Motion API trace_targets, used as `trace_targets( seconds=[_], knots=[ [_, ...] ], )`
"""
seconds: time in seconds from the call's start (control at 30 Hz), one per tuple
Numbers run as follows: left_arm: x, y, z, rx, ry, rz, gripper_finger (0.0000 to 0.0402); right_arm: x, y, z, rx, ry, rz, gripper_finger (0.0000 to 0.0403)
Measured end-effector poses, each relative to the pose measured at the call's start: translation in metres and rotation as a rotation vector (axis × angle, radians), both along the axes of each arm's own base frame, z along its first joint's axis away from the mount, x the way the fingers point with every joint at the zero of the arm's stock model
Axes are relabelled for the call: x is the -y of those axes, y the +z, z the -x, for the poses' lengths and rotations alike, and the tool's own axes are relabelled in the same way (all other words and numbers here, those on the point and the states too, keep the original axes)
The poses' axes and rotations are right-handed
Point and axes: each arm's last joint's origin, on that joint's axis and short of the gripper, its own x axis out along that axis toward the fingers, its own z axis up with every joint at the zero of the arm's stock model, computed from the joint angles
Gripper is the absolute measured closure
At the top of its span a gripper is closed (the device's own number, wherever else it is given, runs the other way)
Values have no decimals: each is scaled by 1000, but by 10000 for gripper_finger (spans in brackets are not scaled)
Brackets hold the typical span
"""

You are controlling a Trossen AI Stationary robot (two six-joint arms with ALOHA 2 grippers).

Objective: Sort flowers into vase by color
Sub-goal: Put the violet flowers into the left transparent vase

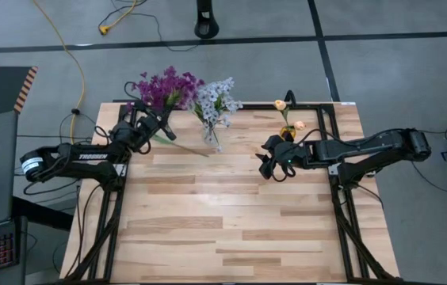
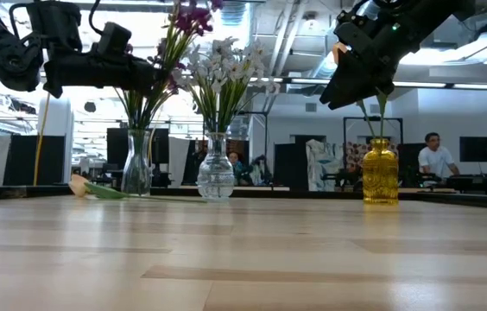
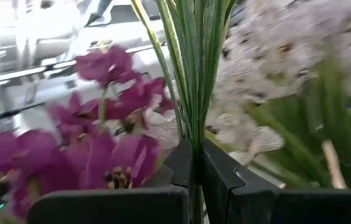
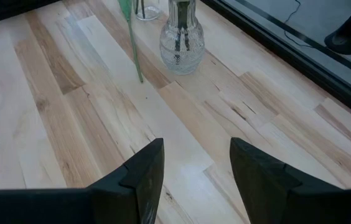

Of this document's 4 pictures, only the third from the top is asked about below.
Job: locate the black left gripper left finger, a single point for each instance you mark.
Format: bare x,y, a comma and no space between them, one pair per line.
116,205

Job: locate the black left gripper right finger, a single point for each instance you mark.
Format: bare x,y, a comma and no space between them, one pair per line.
256,205

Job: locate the white artificial flower bunch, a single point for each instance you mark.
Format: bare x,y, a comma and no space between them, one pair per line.
272,46
250,140

